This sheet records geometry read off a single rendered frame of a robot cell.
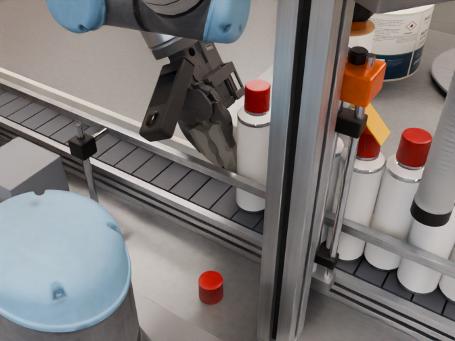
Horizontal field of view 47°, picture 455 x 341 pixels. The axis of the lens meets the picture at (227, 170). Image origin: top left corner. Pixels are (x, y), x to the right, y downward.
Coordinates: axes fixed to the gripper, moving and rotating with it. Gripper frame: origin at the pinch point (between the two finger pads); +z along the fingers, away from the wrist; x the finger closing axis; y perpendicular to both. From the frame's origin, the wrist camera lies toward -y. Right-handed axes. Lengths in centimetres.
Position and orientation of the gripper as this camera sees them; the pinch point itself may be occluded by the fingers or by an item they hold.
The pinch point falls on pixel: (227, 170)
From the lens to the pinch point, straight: 77.0
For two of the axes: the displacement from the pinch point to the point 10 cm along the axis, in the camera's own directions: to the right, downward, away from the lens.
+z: 4.2, 8.4, 3.4
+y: 5.4, -5.3, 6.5
